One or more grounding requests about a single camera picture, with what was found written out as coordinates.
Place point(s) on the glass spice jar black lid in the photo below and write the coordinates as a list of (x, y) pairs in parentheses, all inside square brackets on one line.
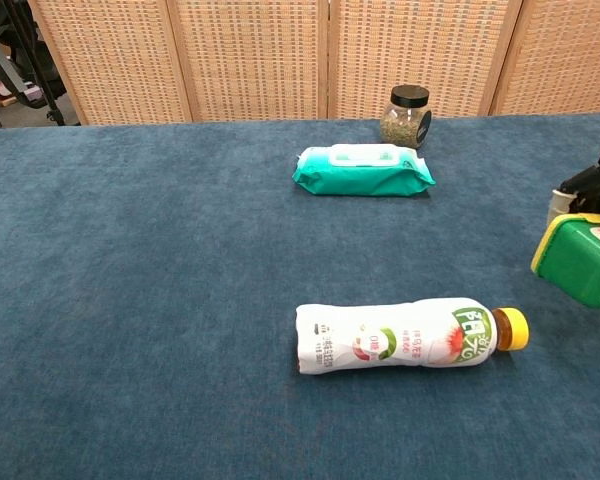
[(405, 122)]

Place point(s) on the woven rattan folding screen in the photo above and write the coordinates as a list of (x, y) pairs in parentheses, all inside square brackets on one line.
[(260, 55)]

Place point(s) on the green tub with yellow lid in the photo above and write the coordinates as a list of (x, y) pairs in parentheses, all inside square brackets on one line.
[(582, 265)]

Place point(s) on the white labelled tea bottle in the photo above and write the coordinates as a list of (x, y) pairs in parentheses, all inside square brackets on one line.
[(380, 340)]

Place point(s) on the blue velvet tablecloth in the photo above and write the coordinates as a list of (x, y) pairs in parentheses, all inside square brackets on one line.
[(180, 300)]

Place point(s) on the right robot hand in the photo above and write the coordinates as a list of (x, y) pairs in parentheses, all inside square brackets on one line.
[(592, 190)]

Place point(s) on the black metal stand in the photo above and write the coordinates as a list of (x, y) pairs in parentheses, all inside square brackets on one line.
[(27, 60)]

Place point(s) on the teal wet wipes pack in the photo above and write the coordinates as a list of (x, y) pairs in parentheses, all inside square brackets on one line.
[(365, 177)]

